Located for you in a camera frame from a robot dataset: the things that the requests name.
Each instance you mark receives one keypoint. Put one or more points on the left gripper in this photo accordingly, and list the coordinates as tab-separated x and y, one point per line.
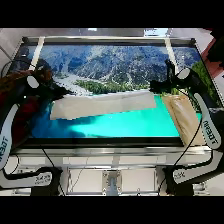
59	91

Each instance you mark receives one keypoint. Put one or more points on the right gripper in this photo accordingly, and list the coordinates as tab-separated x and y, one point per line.
157	86

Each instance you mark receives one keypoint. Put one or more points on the white garment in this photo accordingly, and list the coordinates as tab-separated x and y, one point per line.
103	105

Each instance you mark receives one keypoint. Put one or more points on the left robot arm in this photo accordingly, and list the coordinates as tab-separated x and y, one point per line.
7	133

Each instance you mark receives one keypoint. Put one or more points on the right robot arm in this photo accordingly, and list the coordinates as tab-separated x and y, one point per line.
209	128

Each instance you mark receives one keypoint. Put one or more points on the beige garment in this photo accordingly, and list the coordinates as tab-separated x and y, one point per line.
183	116

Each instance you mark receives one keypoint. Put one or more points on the red garment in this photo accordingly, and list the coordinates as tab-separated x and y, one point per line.
26	113

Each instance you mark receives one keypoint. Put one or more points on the brown garment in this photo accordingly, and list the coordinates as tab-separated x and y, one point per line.
13	80

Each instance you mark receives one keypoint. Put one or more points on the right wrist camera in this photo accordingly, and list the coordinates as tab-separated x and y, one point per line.
170	69

